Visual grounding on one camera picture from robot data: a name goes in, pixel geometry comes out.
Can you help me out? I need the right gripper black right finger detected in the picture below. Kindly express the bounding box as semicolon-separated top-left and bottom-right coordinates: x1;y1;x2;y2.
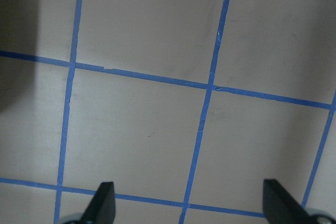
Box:
262;179;315;224

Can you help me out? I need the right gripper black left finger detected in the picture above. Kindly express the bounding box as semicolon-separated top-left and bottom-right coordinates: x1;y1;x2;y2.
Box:
80;182;116;224

